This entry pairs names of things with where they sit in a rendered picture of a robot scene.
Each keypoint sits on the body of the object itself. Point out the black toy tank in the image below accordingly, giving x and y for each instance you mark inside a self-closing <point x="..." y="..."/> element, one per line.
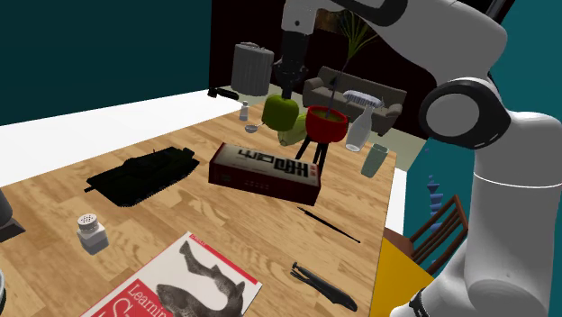
<point x="145" y="175"/>

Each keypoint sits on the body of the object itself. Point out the pale green cup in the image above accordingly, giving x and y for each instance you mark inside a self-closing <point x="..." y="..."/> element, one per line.
<point x="374" y="161"/>

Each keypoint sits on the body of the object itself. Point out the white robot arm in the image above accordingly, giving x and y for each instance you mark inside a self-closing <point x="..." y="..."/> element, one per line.
<point x="505" y="184"/>

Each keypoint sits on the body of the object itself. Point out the grey salt shaker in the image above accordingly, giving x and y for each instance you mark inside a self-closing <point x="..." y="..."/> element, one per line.
<point x="93" y="237"/>

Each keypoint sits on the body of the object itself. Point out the brown wooden chair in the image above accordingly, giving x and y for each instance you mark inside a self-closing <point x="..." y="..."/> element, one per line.
<point x="443" y="228"/>

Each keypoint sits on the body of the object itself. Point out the clear glass bottle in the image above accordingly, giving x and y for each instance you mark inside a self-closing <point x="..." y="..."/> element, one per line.
<point x="358" y="131"/>

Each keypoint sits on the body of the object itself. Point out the book with fish cover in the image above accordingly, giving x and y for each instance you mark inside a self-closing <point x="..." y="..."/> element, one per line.
<point x="145" y="292"/>

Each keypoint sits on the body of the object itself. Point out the thin black pen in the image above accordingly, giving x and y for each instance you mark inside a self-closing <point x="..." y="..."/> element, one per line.
<point x="328" y="224"/>

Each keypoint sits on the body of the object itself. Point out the dark red box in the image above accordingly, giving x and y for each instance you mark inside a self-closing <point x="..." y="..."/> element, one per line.
<point x="259" y="180"/>

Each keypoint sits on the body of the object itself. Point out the plant in red pot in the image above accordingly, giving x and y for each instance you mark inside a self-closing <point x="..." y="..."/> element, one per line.
<point x="327" y="127"/>

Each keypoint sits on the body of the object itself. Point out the grey ribbed bin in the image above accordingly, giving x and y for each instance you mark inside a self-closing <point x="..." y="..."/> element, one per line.
<point x="251" y="70"/>

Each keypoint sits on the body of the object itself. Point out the black pliers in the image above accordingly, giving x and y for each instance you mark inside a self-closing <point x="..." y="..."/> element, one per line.
<point x="327" y="289"/>

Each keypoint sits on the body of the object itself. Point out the small grey spoon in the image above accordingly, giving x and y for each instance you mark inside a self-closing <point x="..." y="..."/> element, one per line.
<point x="251" y="128"/>

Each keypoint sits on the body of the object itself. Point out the flat black remote control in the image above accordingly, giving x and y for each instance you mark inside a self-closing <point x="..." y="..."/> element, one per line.
<point x="224" y="93"/>

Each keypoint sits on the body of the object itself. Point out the dark green apple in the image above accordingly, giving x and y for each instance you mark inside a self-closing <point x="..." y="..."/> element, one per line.
<point x="279" y="113"/>

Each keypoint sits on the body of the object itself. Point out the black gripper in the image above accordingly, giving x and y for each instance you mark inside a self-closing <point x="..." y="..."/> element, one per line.
<point x="293" y="52"/>

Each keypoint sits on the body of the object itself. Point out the dark grey appliance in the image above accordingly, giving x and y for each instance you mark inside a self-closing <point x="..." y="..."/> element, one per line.
<point x="5" y="215"/>

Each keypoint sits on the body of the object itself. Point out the small grey bottle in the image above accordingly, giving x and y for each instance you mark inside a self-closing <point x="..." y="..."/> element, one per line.
<point x="243" y="112"/>

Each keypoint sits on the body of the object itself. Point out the grey-brown sofa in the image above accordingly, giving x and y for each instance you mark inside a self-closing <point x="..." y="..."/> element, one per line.
<point x="373" y="90"/>

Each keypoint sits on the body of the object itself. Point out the blue stacked sculpture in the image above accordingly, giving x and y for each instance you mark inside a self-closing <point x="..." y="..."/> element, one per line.
<point x="435" y="202"/>

